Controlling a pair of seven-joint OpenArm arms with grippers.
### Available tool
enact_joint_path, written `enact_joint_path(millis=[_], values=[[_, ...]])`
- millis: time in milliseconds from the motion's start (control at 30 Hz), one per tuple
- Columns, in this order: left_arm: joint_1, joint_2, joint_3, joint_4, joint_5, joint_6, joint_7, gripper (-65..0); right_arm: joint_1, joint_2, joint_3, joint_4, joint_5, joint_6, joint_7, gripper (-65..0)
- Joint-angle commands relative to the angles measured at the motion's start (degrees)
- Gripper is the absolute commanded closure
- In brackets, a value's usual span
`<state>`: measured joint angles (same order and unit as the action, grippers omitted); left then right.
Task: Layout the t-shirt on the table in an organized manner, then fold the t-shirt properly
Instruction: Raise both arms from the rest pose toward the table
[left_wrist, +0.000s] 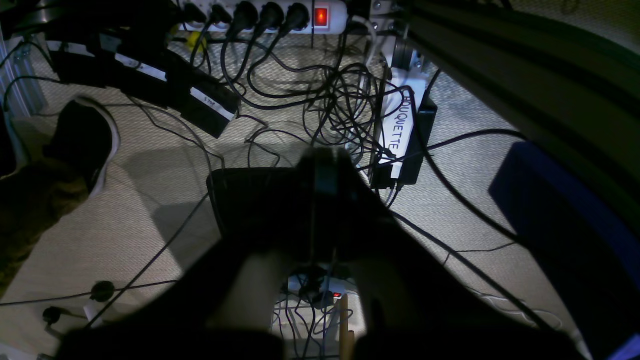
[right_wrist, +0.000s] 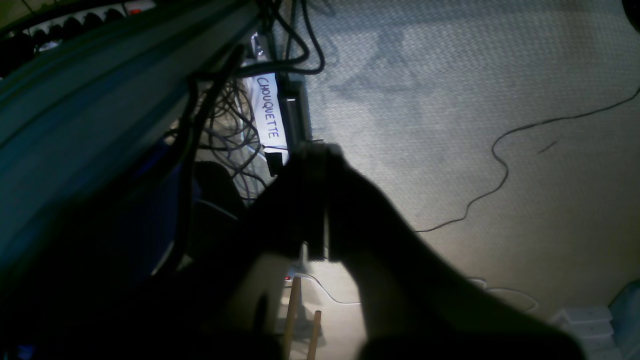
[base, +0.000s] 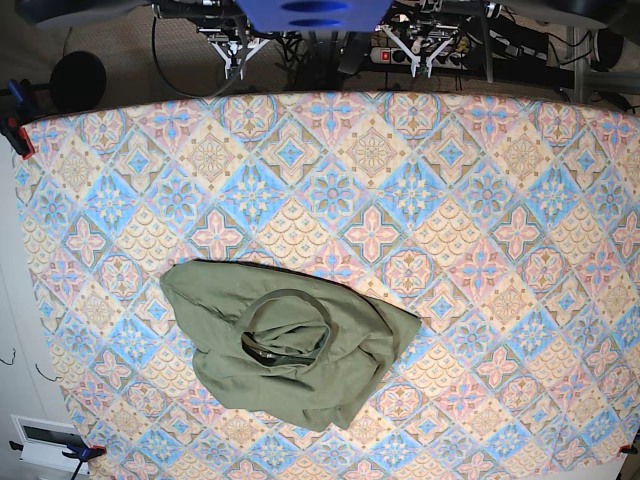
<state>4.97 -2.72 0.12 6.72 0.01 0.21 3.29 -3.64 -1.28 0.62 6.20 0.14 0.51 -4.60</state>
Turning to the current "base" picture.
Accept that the olive green t-shirt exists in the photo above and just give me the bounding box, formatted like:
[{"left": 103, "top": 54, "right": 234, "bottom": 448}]
[{"left": 160, "top": 259, "right": 421, "bottom": 431}]

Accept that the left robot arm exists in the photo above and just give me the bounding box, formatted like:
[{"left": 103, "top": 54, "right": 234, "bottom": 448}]
[{"left": 370, "top": 1, "right": 484, "bottom": 77}]

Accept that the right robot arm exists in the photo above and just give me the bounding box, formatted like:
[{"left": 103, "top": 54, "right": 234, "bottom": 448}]
[{"left": 151, "top": 1, "right": 274, "bottom": 80}]

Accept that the patterned tile tablecloth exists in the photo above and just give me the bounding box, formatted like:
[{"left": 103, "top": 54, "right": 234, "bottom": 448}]
[{"left": 13, "top": 93, "right": 639, "bottom": 479}]

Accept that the black round stool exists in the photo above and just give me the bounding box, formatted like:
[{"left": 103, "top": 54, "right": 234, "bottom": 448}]
[{"left": 49, "top": 51, "right": 107, "bottom": 113}]

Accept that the blue orange clamp lower left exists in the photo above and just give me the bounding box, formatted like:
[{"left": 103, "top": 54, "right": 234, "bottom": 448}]
[{"left": 62, "top": 444, "right": 106, "bottom": 463}]

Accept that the orange black clamp left edge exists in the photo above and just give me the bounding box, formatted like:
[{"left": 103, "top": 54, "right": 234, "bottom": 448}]
[{"left": 0, "top": 117, "right": 34, "bottom": 159}]

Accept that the black speaker top right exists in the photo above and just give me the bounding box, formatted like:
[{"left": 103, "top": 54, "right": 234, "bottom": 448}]
[{"left": 592, "top": 29, "right": 624, "bottom": 71}]

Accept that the orange clamp lower right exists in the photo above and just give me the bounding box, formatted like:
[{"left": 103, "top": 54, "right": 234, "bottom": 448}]
[{"left": 618, "top": 444, "right": 639, "bottom": 455}]

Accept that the power strip with red switch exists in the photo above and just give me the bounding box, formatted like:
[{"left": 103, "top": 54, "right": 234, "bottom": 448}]
[{"left": 370, "top": 46, "right": 464, "bottom": 70}]

